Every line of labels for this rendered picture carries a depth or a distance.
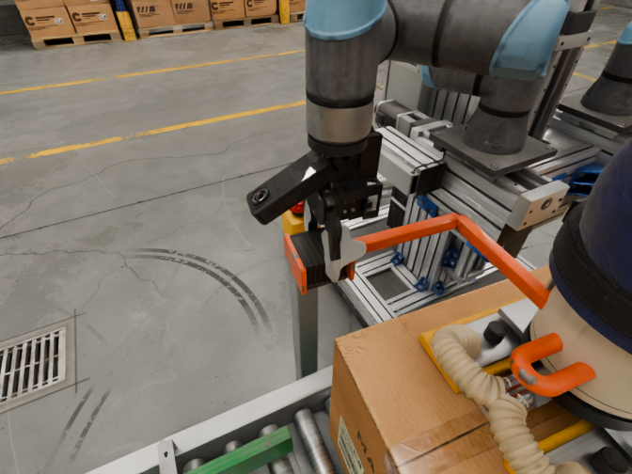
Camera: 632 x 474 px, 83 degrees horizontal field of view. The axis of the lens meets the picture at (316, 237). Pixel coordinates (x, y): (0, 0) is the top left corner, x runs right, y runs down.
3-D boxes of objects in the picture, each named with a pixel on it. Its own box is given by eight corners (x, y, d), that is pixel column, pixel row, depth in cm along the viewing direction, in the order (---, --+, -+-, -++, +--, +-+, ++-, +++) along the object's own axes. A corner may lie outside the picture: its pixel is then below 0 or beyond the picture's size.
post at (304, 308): (303, 421, 140) (292, 225, 73) (296, 405, 144) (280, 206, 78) (319, 414, 142) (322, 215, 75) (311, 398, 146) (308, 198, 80)
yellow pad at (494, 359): (455, 396, 52) (465, 379, 48) (417, 339, 59) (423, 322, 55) (621, 325, 61) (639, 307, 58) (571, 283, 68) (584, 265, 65)
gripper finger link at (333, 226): (345, 262, 47) (339, 197, 44) (335, 265, 46) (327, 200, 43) (332, 250, 51) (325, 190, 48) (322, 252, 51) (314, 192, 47)
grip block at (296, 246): (302, 295, 52) (301, 272, 49) (284, 257, 58) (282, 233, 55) (354, 280, 54) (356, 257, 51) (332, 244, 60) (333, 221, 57)
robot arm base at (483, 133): (449, 134, 95) (459, 97, 88) (490, 123, 100) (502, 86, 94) (494, 160, 85) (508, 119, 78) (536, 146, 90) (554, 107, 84)
